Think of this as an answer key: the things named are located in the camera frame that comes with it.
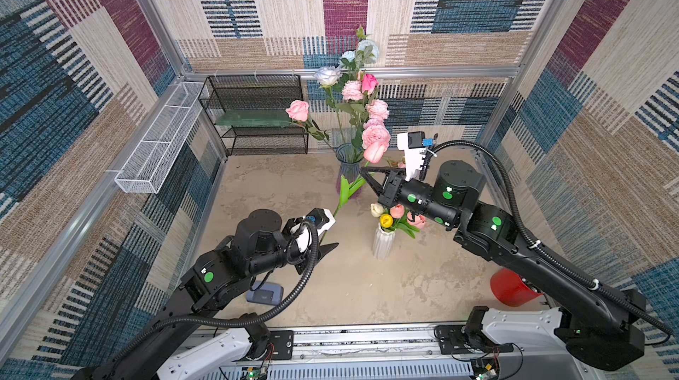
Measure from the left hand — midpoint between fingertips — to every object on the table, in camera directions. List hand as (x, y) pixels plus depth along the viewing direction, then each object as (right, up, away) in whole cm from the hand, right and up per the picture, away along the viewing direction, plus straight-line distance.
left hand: (329, 233), depth 61 cm
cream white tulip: (+12, +5, +6) cm, 14 cm away
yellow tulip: (+13, +2, +3) cm, 14 cm away
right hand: (+7, +13, -4) cm, 15 cm away
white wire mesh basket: (-64, +16, +31) cm, 73 cm away
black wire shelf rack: (-30, +45, +40) cm, 67 cm away
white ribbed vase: (+15, -7, +18) cm, 25 cm away
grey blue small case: (-19, -22, +19) cm, 35 cm away
